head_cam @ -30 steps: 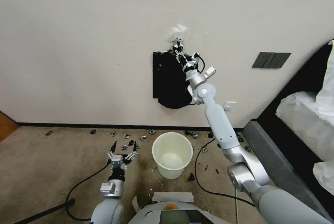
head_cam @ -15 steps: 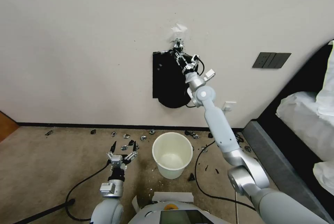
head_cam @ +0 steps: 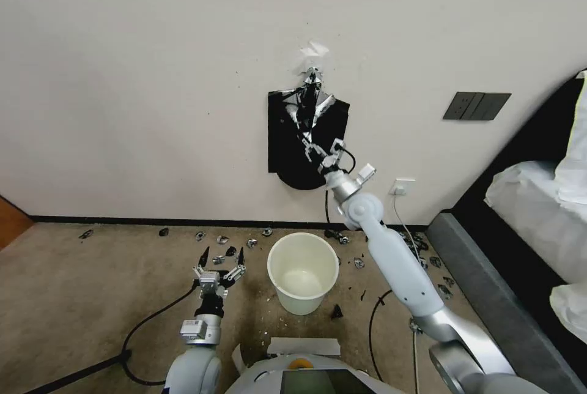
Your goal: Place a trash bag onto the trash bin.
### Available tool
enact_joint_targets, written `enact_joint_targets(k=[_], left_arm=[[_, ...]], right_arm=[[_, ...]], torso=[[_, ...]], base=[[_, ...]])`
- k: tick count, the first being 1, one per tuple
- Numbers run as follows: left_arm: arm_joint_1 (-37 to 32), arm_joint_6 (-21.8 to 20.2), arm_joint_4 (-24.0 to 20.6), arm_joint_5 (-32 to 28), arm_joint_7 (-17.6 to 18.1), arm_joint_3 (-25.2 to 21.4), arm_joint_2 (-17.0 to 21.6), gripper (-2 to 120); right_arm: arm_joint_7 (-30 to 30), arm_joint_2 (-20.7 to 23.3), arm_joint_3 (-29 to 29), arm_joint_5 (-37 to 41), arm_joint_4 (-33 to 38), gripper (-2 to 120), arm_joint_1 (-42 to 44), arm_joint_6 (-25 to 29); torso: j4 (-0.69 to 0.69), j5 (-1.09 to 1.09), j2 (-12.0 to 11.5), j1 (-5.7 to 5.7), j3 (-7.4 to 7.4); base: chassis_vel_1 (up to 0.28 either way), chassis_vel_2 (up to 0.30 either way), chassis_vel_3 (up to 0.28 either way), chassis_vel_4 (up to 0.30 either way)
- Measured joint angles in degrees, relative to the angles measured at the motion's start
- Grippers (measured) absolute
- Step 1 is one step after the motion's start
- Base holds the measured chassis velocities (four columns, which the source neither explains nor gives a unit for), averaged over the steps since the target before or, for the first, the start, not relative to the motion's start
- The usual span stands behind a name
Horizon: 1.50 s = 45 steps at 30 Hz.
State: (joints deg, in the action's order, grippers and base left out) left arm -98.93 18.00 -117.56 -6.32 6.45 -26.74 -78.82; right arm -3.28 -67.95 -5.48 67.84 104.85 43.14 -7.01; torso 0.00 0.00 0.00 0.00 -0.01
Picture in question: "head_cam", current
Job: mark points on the white pillow with yellow trim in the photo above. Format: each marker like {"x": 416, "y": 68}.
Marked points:
{"x": 577, "y": 146}

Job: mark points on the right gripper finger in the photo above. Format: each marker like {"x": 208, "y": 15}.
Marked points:
{"x": 313, "y": 150}
{"x": 337, "y": 145}

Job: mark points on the black baseboard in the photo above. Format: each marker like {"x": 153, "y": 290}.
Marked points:
{"x": 137, "y": 220}

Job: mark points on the wide white tape strip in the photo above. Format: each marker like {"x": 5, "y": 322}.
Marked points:
{"x": 303, "y": 346}

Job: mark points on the black plastic trash bag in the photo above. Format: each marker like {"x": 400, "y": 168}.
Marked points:
{"x": 286, "y": 137}

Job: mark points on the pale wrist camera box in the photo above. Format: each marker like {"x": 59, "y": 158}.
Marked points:
{"x": 209, "y": 283}

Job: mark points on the white duvet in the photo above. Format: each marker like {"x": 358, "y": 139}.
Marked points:
{"x": 527, "y": 210}

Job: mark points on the small white tape piece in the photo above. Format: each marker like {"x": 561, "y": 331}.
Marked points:
{"x": 237, "y": 357}

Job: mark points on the white robot front shell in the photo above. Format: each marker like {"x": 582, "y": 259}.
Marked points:
{"x": 307, "y": 378}

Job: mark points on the white round trash bin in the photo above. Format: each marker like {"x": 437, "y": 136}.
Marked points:
{"x": 302, "y": 274}

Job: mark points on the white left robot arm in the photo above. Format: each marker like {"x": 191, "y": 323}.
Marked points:
{"x": 197, "y": 366}

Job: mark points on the grey bed base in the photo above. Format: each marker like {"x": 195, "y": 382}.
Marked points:
{"x": 495, "y": 293}

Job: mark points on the white tape strips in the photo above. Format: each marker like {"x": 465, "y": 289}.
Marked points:
{"x": 313, "y": 51}

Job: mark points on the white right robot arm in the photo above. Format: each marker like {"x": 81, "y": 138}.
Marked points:
{"x": 399, "y": 270}

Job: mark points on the brown wooden furniture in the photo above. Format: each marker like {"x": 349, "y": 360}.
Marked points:
{"x": 11, "y": 224}

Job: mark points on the dark grey wall switch panel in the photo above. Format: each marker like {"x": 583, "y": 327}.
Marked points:
{"x": 477, "y": 106}

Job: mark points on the white wall socket with plug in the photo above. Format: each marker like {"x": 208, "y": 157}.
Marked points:
{"x": 401, "y": 186}

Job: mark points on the black bed headboard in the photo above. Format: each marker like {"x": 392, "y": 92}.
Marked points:
{"x": 518, "y": 146}

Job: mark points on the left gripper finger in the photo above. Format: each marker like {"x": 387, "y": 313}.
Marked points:
{"x": 204, "y": 257}
{"x": 240, "y": 258}

